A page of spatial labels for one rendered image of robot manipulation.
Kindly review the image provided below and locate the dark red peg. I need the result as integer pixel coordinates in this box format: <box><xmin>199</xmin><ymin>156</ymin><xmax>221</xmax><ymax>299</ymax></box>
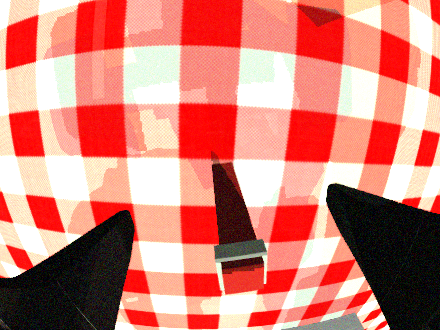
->
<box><xmin>212</xmin><ymin>162</ymin><xmax>268</xmax><ymax>294</ymax></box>

